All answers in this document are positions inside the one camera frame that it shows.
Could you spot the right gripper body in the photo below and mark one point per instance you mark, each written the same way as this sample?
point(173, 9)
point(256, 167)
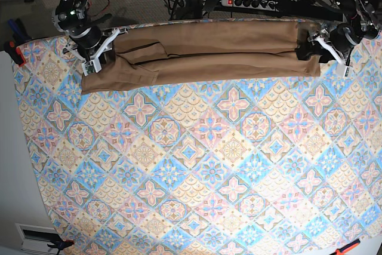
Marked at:
point(88, 44)

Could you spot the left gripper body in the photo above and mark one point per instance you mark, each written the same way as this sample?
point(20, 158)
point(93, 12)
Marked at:
point(319, 37)

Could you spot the brown t-shirt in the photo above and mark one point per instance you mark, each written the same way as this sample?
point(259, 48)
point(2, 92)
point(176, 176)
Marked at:
point(202, 51)

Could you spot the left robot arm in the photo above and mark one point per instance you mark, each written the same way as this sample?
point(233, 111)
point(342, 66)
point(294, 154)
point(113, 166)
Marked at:
point(361, 22)

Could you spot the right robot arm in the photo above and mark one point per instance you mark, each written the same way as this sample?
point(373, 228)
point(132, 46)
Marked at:
point(73, 14)

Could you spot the red black clamp left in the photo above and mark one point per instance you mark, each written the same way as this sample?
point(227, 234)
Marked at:
point(14, 52)

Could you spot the patterned tablecloth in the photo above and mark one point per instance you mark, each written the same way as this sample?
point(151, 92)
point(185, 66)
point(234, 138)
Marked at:
point(249, 166)

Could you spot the orange black clamp bottom left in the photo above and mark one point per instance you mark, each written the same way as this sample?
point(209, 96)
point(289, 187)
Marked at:
point(56, 242)

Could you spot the white floor vent box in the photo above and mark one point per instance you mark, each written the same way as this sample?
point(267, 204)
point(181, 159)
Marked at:
point(35, 239)

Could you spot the orange clamp bottom right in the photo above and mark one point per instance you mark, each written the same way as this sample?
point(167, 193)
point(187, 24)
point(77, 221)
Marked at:
point(347, 248)

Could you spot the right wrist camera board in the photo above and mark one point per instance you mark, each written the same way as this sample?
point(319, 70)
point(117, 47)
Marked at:
point(93, 66)

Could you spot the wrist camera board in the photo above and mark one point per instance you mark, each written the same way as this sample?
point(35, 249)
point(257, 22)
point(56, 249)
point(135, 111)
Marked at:
point(343, 70)
point(93, 66)

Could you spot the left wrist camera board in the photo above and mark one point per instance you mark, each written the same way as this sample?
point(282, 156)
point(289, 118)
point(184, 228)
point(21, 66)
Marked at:
point(343, 70)

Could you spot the power strip with red switch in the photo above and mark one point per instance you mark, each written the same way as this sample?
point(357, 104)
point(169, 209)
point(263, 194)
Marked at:
point(264, 5)

